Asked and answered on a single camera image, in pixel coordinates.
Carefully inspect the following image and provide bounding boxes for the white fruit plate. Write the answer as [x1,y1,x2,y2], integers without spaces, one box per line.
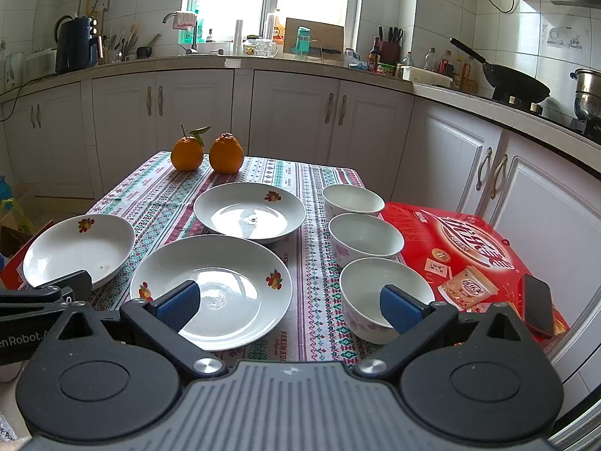
[130,234,293,352]
[193,182,306,244]
[23,214,136,289]

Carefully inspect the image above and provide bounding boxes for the white bowl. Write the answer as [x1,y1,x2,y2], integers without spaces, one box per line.
[322,184,385,221]
[339,257,435,345]
[328,213,405,268]

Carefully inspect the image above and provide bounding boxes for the kitchen faucet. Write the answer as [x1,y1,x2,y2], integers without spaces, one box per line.
[162,10,198,54]

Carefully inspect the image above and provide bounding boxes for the red snack box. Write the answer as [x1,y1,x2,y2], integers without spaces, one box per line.
[382,203,530,318]

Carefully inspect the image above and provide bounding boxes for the patterned tablecloth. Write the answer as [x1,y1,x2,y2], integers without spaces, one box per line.
[90,152,377,365]

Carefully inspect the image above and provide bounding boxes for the black smartphone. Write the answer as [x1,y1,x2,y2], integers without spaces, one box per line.
[522,274,554,338]

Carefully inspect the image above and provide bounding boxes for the white base cabinets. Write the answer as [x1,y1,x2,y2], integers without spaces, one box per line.
[1,69,600,408]

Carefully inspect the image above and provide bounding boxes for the orange with leaf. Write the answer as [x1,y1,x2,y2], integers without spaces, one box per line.
[170,125,211,172]

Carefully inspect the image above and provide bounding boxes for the orange without leaf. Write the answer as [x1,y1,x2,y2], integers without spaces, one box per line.
[209,132,245,175]

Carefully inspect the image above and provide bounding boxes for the black air fryer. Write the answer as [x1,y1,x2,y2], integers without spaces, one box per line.
[54,14,103,74]

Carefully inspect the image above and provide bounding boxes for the black wok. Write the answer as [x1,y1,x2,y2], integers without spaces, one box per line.
[449,38,550,104]

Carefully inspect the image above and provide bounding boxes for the knife block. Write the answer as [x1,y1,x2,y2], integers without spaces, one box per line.
[379,27,405,66]

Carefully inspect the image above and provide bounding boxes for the steel pot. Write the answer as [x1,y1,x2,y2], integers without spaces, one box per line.
[569,68,601,121]

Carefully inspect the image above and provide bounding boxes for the wooden cutting board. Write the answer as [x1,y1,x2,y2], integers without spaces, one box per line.
[283,17,344,62]

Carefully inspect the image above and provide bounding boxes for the teal water bottle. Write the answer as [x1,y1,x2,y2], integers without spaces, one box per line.
[294,26,311,60]

